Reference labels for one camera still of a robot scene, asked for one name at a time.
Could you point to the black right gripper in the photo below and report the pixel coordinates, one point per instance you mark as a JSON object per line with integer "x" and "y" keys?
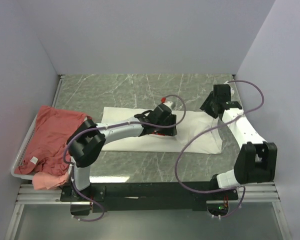
{"x": 205, "y": 105}

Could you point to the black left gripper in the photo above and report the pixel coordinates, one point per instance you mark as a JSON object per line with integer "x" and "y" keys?
{"x": 170, "y": 131}

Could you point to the white t-shirt red print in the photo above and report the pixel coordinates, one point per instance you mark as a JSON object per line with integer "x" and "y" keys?
{"x": 188, "y": 125}

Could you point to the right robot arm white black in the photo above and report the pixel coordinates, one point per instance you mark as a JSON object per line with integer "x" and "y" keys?
{"x": 256, "y": 161}

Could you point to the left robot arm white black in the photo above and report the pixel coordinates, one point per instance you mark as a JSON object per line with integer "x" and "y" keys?
{"x": 86, "y": 143}

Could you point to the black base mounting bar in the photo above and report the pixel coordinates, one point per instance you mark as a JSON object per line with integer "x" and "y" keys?
{"x": 136, "y": 196}

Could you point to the red t-shirt in tray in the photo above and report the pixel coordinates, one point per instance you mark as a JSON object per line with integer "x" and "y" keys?
{"x": 78, "y": 117}

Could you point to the pink t-shirt in tray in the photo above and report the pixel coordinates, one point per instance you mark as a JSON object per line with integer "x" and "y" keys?
{"x": 46, "y": 181}

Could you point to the white plastic tray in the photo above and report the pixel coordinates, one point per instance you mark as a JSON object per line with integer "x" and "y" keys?
{"x": 20, "y": 155}

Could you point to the aluminium frame rail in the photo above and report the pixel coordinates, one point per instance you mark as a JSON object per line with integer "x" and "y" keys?
{"x": 250, "y": 193}

